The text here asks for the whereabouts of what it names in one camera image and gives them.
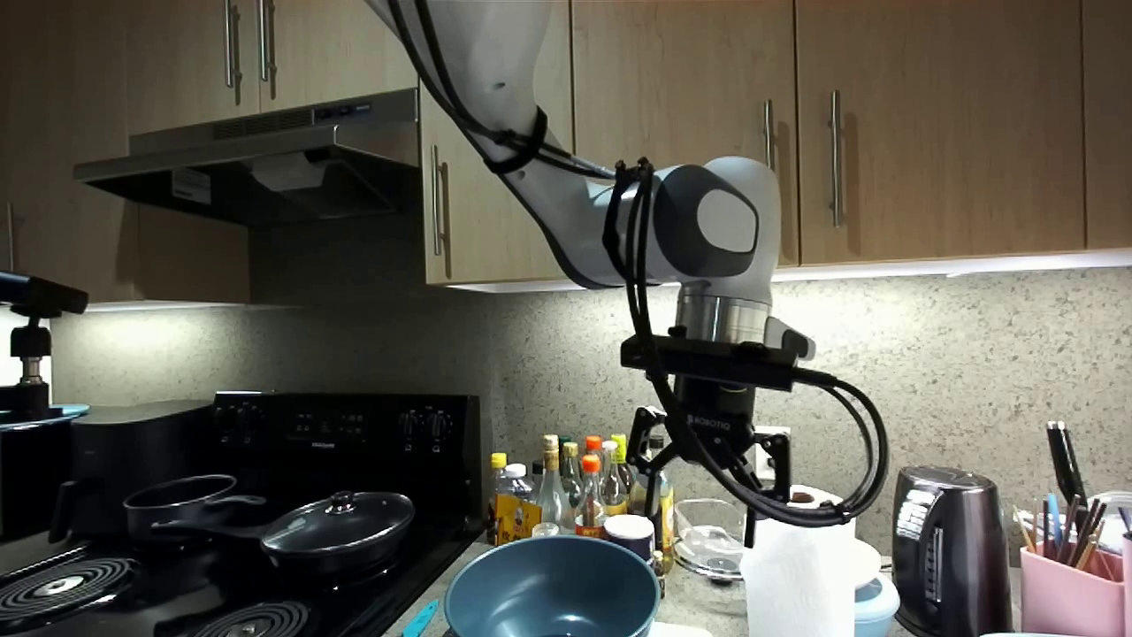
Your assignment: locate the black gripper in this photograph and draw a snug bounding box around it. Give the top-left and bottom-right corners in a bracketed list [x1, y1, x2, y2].
[627, 383, 798, 547]

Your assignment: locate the white paper towel roll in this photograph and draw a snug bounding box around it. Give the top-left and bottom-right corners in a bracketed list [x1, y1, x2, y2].
[735, 480, 865, 637]

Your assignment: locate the large blue bowl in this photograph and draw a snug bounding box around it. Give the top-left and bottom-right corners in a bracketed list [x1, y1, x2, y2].
[443, 536, 662, 637]

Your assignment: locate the light blue bowl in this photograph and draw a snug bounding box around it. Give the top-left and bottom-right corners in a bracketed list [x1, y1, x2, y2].
[854, 573, 906, 637]

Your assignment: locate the yellow-cap condiment bottle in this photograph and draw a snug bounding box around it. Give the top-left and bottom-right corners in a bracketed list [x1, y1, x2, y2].
[604, 431, 633, 512]

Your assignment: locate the white-lid dark jar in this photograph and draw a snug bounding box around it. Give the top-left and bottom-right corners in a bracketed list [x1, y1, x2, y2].
[603, 512, 658, 567]

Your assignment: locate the tall clear glass bottle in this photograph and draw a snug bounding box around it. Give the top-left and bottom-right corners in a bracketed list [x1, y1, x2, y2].
[537, 431, 569, 531]

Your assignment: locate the white round lid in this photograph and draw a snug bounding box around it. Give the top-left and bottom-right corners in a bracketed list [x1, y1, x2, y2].
[854, 538, 888, 587]

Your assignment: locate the yellow-label oil bottle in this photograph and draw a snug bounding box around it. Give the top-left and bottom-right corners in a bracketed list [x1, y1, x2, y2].
[489, 486, 548, 547]

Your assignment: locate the black electric kettle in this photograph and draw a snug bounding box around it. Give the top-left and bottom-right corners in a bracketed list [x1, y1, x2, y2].
[888, 465, 1017, 637]

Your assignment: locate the under-cabinet light strip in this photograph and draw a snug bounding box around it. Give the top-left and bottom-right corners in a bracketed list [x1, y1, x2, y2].
[443, 244, 1132, 298]

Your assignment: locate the black frying pan with lid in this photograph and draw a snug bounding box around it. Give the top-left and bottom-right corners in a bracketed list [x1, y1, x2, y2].
[150, 486, 423, 583]

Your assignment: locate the black electric stove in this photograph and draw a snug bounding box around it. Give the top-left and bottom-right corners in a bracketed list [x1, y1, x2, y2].
[0, 390, 489, 637]

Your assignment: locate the pink utensil holder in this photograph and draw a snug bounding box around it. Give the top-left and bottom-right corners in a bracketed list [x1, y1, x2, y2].
[1017, 540, 1132, 637]

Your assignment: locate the wooden upper cabinet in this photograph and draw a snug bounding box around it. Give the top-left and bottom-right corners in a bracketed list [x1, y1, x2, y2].
[419, 0, 1132, 293]

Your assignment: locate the steel range hood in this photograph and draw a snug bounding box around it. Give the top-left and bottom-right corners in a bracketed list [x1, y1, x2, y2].
[72, 87, 426, 230]

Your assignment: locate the small black pot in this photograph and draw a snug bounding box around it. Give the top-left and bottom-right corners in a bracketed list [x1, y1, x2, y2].
[120, 469, 271, 545]

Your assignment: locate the black countertop appliance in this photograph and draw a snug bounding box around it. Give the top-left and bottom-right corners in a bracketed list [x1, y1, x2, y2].
[64, 399, 225, 540]

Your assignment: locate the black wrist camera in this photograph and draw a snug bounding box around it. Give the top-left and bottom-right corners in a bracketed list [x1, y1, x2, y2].
[620, 331, 821, 396]

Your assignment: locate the metal cabinet handle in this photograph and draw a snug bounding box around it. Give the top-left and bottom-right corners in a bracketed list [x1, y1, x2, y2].
[758, 96, 783, 232]
[254, 0, 285, 103]
[427, 143, 458, 259]
[821, 86, 848, 230]
[220, 0, 248, 108]

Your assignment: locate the black-handled knife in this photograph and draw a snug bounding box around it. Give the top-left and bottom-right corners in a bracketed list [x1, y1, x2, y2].
[1059, 420, 1090, 512]
[1044, 419, 1076, 512]

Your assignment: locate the blue-handled utensil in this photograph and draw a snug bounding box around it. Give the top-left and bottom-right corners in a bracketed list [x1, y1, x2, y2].
[1039, 492, 1070, 560]

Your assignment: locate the black camera on tripod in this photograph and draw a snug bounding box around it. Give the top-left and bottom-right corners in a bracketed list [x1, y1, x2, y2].
[0, 268, 91, 425]

